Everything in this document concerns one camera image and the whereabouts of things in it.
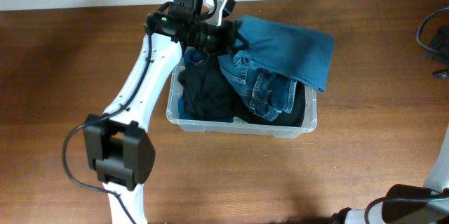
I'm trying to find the navy blue garment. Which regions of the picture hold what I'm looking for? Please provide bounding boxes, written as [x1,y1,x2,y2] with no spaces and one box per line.
[177,47,236,124]

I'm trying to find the dark blue jeans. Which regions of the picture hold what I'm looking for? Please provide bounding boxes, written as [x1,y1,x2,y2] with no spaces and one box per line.
[218,15,335,121]

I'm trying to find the black garment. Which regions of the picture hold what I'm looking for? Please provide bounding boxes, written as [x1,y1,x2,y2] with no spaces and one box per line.
[177,55,246,121]

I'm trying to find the black shirt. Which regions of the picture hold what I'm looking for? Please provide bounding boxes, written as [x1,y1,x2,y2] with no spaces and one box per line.
[232,83,306,127]

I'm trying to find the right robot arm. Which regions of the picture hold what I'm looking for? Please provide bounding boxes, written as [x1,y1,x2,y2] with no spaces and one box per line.
[327,135,448,224]

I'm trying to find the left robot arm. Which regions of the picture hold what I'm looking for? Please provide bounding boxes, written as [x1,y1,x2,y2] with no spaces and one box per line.
[83,0,236,223]

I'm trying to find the clear plastic storage bin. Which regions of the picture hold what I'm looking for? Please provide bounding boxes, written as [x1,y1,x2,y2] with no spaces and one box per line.
[166,60,318,139]

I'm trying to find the right black cable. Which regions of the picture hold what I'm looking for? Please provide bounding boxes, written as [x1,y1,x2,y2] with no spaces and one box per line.
[363,5,449,224]

